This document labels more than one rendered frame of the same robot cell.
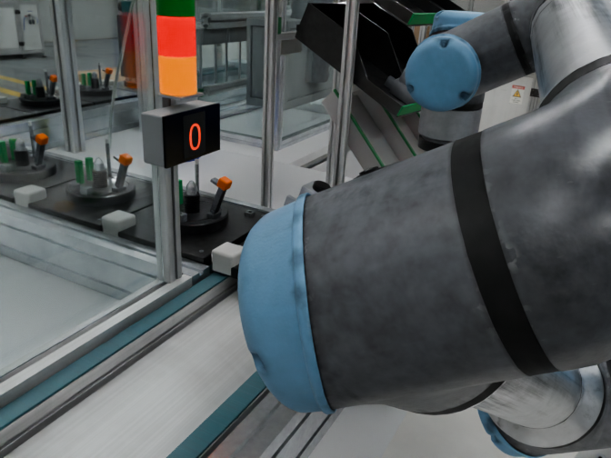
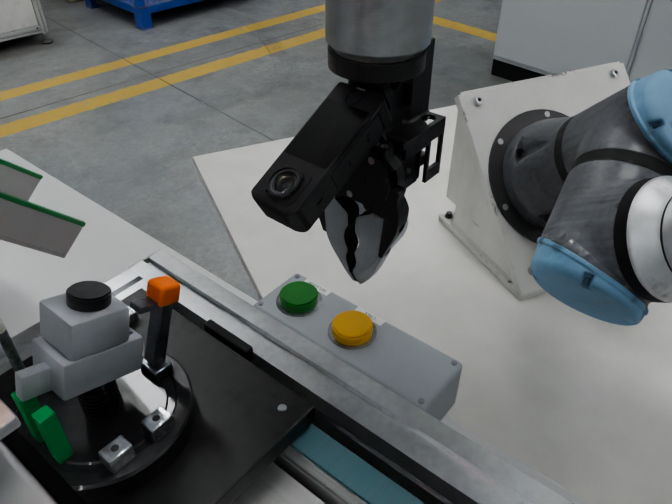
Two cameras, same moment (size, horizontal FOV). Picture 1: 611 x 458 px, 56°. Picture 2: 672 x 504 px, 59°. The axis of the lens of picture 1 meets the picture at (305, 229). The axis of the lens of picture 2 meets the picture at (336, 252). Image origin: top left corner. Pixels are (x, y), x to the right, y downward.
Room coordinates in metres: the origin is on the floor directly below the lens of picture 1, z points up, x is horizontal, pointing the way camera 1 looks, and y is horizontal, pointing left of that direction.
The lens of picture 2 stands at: (0.68, 0.25, 1.38)
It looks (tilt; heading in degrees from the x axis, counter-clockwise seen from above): 38 degrees down; 282
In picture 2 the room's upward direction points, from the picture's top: straight up
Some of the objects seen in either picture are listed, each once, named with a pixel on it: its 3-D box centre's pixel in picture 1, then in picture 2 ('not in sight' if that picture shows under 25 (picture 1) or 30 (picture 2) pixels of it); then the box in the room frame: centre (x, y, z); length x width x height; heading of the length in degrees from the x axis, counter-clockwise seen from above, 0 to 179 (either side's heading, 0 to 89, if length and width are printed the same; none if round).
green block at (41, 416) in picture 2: not in sight; (53, 434); (0.93, 0.04, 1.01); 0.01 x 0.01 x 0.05; 63
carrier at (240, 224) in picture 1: (191, 199); not in sight; (1.04, 0.22, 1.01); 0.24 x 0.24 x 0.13; 63
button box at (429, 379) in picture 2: not in sight; (351, 352); (0.75, -0.16, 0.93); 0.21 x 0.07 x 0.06; 153
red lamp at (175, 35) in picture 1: (176, 35); not in sight; (0.81, 0.19, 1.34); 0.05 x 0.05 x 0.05
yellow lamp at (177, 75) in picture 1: (177, 74); not in sight; (0.81, 0.19, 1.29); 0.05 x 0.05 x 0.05
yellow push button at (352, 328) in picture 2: not in sight; (352, 330); (0.75, -0.16, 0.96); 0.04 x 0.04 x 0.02
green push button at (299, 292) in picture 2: not in sight; (299, 299); (0.81, -0.19, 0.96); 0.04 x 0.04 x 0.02
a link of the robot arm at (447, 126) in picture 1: (449, 122); (375, 17); (0.74, -0.18, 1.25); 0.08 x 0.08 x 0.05
